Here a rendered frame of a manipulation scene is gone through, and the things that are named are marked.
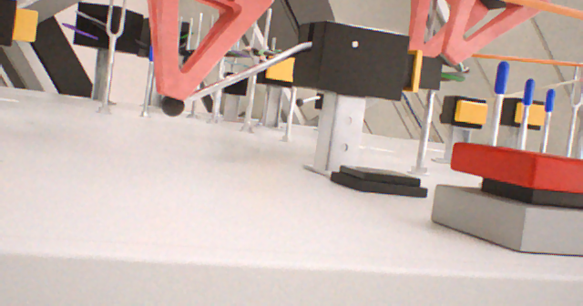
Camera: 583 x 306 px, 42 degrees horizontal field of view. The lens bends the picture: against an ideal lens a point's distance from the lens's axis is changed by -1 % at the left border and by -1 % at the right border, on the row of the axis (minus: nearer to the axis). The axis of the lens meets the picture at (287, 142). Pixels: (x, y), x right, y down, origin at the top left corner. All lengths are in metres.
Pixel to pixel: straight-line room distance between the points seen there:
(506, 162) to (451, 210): 0.03
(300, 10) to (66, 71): 0.49
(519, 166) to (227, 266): 0.13
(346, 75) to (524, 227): 0.20
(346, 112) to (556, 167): 0.20
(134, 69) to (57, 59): 6.54
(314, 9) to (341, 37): 1.19
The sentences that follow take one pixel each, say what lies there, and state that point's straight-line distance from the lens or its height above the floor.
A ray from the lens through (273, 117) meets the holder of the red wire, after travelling 1.09.
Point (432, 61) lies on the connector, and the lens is 0.49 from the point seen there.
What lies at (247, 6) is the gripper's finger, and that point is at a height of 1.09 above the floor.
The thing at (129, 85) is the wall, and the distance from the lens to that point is 7.98.
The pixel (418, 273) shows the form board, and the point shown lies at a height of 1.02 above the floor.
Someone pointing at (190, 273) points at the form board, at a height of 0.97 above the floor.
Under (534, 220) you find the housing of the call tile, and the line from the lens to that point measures 0.28.
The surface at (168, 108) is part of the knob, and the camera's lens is 0.44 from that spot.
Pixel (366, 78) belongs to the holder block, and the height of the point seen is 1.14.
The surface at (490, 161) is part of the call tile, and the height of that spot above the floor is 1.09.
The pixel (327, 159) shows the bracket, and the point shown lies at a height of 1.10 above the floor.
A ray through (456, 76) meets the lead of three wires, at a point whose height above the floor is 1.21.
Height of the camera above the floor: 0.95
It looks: 17 degrees up
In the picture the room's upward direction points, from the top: 58 degrees clockwise
